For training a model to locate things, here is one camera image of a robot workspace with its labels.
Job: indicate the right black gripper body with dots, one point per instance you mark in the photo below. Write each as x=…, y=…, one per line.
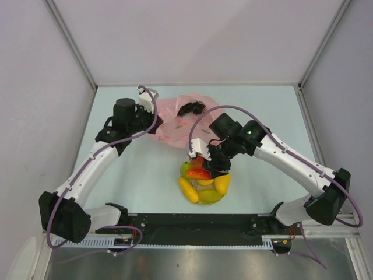
x=221, y=156

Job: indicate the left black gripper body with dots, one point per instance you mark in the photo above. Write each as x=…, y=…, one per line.
x=143, y=121

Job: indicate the pink plastic bag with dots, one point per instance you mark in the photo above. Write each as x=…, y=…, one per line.
x=175, y=129

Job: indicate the dark fake grape bunch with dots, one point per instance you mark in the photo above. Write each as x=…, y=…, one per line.
x=195, y=108

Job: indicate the yellow fake mango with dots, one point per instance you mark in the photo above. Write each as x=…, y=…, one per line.
x=221, y=184

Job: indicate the green fake pear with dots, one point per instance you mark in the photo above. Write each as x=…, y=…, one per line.
x=184, y=169

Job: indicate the red orange fake fruit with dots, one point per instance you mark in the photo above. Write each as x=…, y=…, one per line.
x=196, y=171

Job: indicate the yellow fake lemon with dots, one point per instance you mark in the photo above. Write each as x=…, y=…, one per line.
x=205, y=183

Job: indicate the round cream plate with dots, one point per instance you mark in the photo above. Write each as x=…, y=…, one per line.
x=199, y=188

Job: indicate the yellow fake fruit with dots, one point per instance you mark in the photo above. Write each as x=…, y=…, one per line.
x=188, y=191

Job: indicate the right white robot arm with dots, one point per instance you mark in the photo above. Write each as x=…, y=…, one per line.
x=326, y=188

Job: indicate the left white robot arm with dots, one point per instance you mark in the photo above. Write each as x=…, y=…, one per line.
x=63, y=211

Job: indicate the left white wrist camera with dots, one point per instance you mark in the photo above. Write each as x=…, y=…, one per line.
x=147, y=97

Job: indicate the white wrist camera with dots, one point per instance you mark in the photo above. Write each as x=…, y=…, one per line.
x=147, y=97
x=198, y=148

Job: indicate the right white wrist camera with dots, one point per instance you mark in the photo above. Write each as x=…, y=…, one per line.
x=198, y=148

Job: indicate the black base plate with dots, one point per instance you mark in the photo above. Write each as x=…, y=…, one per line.
x=204, y=230

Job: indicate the white slotted cable duct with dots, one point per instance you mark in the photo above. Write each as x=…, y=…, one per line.
x=121, y=242

